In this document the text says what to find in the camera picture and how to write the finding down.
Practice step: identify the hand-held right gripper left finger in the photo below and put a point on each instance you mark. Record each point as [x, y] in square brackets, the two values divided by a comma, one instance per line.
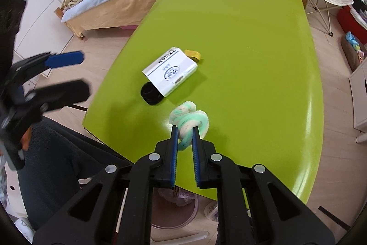
[174, 160]

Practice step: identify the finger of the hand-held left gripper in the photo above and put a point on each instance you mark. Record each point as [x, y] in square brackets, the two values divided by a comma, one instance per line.
[64, 59]
[66, 91]

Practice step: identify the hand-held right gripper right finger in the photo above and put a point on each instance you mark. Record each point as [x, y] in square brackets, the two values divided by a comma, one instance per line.
[195, 160]

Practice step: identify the brown round trash bin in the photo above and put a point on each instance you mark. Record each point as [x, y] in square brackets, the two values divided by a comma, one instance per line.
[183, 219]

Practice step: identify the white cardboard sock box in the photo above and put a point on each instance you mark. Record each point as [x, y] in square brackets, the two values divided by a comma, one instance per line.
[169, 71]

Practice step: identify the person's left leg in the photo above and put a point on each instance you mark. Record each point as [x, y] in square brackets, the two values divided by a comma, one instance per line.
[57, 164]

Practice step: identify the black round cap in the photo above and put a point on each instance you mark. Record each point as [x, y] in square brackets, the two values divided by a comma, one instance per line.
[150, 94]

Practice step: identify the pink box under bed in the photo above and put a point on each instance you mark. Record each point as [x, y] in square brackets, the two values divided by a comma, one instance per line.
[128, 27]

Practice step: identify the yellow tape roll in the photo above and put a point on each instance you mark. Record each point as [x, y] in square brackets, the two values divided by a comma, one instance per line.
[193, 55]

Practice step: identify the white drawer unit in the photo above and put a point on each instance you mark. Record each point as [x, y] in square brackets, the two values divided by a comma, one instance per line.
[359, 101]

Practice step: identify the brown pet bed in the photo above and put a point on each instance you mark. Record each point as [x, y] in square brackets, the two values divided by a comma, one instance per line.
[354, 57]

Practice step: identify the blue fluffy toy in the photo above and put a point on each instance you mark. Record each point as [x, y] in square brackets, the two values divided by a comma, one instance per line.
[352, 39]

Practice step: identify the red storage box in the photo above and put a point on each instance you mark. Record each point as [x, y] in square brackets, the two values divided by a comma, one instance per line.
[351, 21]

